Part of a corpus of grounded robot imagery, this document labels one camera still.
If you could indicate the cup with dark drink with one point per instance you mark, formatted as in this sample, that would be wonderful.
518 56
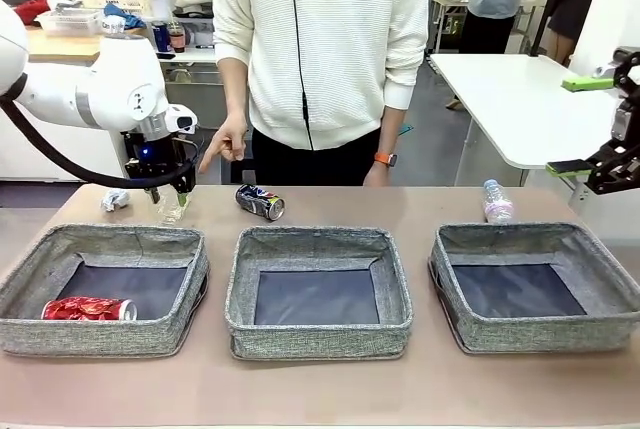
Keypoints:
177 41

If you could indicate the grey fabric basket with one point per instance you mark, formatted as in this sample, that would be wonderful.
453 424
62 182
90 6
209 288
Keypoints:
320 341
75 336
540 334

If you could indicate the white paper cup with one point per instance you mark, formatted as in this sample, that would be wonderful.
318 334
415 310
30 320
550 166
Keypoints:
162 4

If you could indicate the crushed blue Pepsi can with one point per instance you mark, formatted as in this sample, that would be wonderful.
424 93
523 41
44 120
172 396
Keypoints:
257 201

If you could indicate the white desk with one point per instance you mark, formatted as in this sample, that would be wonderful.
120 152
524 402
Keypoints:
200 55

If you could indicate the white plastic crate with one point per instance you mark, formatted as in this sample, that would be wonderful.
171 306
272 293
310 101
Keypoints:
70 24

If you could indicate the person's left forearm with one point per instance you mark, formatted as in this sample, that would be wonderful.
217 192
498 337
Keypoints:
390 129

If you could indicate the person's left hand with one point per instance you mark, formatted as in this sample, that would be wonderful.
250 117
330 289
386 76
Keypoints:
380 176

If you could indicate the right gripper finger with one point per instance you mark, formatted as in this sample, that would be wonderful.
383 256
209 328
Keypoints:
587 84
615 164

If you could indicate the tall blue drink can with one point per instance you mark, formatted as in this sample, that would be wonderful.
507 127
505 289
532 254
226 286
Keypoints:
160 36

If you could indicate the orange wrist watch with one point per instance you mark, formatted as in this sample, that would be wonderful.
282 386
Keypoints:
384 158

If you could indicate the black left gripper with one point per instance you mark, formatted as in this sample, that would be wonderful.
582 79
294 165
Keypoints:
160 159

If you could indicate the blue cloth bag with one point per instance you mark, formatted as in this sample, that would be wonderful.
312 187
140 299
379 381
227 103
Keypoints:
125 19

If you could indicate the black smartphone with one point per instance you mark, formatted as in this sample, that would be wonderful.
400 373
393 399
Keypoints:
167 55

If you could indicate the person in white sweater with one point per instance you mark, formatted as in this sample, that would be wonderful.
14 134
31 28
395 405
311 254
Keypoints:
325 49

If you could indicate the crushed red drink can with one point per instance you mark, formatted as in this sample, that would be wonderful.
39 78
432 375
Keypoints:
85 309

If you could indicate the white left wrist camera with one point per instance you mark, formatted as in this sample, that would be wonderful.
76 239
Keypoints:
182 119

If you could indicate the person's right forearm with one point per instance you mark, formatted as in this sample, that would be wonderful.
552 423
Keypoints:
235 89

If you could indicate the person's right hand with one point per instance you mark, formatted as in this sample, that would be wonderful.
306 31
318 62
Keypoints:
230 141

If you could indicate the wooden top table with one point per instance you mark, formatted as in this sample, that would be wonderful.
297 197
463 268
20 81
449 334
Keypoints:
60 46

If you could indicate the small bottle pink label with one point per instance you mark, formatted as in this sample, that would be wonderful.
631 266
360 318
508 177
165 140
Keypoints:
497 206

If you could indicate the red garment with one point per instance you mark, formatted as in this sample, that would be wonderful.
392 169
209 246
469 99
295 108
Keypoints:
37 9

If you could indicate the crumpled white paper ball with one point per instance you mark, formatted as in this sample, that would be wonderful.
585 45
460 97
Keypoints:
116 200

